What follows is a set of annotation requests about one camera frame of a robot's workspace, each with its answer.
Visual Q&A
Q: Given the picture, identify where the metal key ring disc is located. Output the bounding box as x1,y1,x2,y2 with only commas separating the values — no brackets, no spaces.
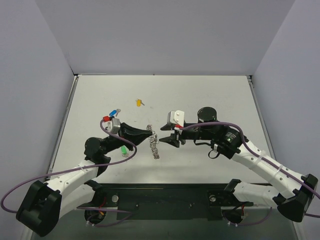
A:
146,124,160,159

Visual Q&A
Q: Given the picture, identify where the key with blue tag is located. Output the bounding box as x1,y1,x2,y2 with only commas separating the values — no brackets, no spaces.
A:
109,108,121,117

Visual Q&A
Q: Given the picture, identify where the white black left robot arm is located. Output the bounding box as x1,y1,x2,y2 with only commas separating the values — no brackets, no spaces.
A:
15,122,153,237

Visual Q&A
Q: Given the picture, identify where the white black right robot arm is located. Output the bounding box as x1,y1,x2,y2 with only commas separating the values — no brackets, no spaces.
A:
160,107,320,223

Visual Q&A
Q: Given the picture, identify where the key with green tag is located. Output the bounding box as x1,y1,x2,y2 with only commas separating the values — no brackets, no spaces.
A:
120,145,130,158

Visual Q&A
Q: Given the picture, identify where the key with yellow tag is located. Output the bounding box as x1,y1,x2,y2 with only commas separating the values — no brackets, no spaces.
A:
136,99,145,107

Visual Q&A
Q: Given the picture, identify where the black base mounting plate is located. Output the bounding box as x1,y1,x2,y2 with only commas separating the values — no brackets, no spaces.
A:
72,182,255,221

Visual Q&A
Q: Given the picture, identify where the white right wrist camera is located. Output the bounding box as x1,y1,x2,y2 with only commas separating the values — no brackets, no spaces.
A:
167,110,185,129

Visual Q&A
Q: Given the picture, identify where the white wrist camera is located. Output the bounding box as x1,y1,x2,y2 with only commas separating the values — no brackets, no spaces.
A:
102,116,121,134
167,110,185,129

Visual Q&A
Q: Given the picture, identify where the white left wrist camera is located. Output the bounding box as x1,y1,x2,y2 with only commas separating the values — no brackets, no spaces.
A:
102,116,121,134

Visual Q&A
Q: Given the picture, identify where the aluminium front frame rail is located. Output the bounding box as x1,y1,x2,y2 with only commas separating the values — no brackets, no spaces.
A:
29,188,301,211

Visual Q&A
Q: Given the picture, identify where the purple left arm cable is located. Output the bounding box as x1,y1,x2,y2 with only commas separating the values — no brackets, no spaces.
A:
0,119,138,227

